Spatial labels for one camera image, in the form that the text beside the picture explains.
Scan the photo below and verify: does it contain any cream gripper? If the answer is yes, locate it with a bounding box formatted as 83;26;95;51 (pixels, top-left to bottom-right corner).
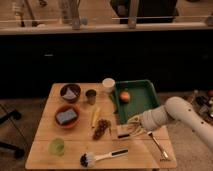
127;114;145;137

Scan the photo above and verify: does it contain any yellow banana toy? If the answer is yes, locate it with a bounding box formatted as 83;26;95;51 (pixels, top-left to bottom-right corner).
91;107;100;128

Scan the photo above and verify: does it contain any black chair base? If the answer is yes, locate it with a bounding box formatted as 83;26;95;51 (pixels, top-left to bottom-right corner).
0;104;26;160

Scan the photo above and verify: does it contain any metal cup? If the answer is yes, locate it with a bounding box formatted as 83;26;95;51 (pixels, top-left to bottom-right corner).
86;89;97;105

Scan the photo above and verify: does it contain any green plastic tray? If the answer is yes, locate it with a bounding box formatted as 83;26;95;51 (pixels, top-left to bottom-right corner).
112;80;160;124

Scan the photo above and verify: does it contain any dark brown bowl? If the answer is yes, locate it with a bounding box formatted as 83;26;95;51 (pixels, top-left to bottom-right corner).
60;83;81;103

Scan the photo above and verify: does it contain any metal fork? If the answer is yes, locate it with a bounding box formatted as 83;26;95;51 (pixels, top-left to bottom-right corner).
147;132;169;160

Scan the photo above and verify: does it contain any white cup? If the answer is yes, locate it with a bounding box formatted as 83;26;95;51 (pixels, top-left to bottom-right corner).
102;78;115;93

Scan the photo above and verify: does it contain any brown grape bunch toy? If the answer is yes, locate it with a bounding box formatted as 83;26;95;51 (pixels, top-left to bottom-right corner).
93;119;111;140

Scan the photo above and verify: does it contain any orange ball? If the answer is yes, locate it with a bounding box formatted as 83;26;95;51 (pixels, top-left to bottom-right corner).
120;91;130;103

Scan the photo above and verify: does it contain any grey cloth in bowl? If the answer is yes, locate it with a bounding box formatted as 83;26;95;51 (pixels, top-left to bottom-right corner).
63;88;77;100

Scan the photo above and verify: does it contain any blue sponge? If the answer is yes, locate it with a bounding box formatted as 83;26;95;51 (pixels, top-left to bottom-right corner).
56;109;77;125

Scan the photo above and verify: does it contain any green plastic cup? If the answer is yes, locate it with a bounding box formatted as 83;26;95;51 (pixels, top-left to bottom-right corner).
49;138;65;156

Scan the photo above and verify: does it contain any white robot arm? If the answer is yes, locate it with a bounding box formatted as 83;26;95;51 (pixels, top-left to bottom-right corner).
127;96;213;152

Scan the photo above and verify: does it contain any orange bowl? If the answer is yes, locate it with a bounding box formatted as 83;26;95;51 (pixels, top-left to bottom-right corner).
54;105;80;129

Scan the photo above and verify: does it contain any white dish brush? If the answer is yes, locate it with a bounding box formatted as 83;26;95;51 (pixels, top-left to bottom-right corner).
80;149;129;168

